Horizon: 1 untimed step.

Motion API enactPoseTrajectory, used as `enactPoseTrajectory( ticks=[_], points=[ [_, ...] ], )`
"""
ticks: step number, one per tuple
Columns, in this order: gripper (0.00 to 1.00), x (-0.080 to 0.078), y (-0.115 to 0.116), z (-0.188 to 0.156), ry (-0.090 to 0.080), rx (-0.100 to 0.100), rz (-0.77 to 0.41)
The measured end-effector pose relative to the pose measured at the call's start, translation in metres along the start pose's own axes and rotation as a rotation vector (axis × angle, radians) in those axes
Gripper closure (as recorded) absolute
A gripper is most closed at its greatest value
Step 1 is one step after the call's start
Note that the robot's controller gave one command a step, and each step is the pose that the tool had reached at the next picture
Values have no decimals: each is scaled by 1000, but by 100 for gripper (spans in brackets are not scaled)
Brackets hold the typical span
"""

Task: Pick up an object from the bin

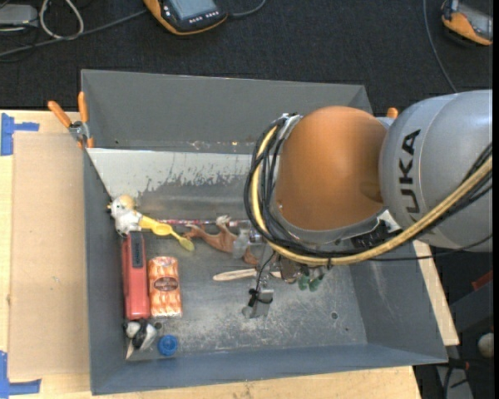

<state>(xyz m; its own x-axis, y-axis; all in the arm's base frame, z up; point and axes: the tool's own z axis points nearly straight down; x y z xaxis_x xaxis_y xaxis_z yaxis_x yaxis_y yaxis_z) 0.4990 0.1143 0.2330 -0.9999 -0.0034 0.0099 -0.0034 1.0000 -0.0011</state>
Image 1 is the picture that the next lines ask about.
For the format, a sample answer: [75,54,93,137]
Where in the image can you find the black and white toy animal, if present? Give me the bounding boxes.
[121,318,160,360]

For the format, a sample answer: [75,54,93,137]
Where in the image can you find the grey metal bin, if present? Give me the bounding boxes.
[79,68,449,397]

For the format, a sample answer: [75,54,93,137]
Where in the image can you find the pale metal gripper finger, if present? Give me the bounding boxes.
[241,287,275,320]
[231,227,268,262]

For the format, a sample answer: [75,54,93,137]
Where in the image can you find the thin pink striped stick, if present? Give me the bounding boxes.
[161,218,251,227]

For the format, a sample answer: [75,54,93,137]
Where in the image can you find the red box with black label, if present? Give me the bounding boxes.
[121,231,152,322]

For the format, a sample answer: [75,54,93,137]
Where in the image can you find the pale wooden flat stick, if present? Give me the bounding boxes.
[212,267,282,283]

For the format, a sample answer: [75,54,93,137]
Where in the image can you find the blue bottle cap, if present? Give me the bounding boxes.
[156,333,180,357]

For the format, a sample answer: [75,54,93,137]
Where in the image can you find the brown toy animal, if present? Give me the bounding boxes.
[183,214,260,266]

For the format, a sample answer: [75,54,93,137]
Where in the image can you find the brown cardboard board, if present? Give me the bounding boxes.
[7,131,93,385]

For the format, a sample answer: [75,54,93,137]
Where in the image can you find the yellow plastic spoon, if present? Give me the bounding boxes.
[138,215,195,252]

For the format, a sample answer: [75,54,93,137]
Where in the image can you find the orange snack packet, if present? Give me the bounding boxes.
[146,255,184,319]

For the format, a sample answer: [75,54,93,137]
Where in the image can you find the white and yellow toy animal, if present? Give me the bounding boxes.
[106,194,145,238]

